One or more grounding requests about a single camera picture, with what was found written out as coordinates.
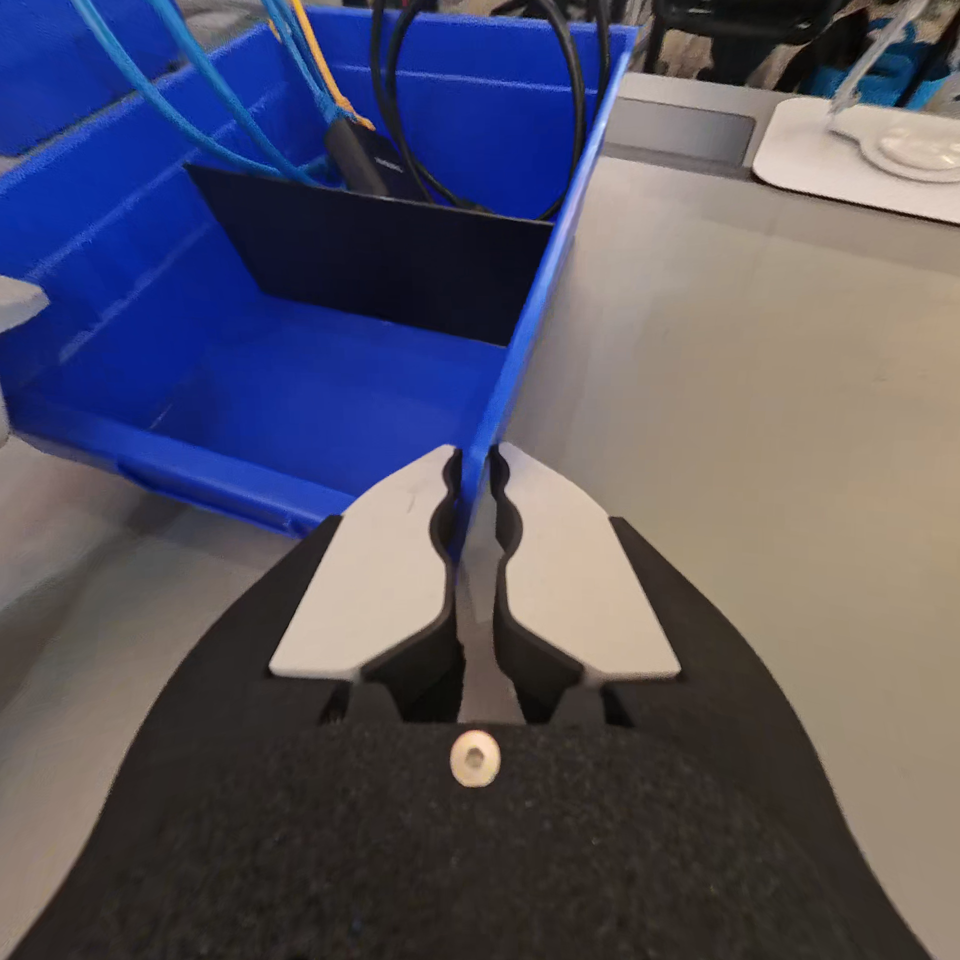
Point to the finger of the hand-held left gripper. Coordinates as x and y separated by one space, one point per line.
19 304

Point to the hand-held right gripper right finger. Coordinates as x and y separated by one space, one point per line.
585 592

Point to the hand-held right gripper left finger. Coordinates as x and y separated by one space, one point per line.
367 592

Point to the blue plastic bin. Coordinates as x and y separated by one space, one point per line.
67 67
300 390

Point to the black ethernet adapter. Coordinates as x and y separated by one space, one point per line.
367 161

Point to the black bin divider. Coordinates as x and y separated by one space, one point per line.
375 262

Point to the clear acrylic stand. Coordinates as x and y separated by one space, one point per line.
907 150

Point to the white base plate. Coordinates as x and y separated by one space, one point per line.
795 165

